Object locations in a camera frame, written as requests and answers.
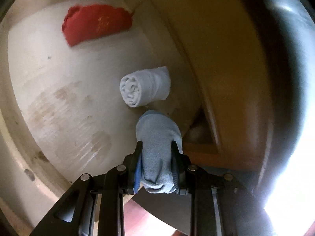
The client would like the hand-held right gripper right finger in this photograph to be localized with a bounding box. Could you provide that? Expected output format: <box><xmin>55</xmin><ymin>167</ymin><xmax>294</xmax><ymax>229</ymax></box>
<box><xmin>171</xmin><ymin>140</ymin><xmax>249</xmax><ymax>236</ymax></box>

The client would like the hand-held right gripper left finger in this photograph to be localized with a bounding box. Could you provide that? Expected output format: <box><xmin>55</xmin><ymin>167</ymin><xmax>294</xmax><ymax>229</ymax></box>
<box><xmin>30</xmin><ymin>140</ymin><xmax>144</xmax><ymax>236</ymax></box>

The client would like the light blue sock ball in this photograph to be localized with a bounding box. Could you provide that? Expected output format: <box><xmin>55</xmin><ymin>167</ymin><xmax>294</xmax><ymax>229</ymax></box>
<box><xmin>136</xmin><ymin>110</ymin><xmax>184</xmax><ymax>195</ymax></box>

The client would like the wooden drawer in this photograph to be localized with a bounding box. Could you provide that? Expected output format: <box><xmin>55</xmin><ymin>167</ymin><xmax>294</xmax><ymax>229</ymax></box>
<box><xmin>0</xmin><ymin>0</ymin><xmax>222</xmax><ymax>236</ymax></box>

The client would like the white rolled cloth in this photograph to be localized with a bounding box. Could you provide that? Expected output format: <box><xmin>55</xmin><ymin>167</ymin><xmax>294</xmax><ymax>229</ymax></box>
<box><xmin>120</xmin><ymin>66</ymin><xmax>171</xmax><ymax>108</ymax></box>

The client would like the red cloth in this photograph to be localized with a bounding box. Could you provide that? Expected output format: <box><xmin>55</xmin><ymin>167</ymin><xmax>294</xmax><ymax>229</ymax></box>
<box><xmin>61</xmin><ymin>4</ymin><xmax>134</xmax><ymax>47</ymax></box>

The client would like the wooden bed frame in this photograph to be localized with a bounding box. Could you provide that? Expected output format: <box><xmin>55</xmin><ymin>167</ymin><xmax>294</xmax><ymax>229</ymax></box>
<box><xmin>140</xmin><ymin>0</ymin><xmax>276</xmax><ymax>175</ymax></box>

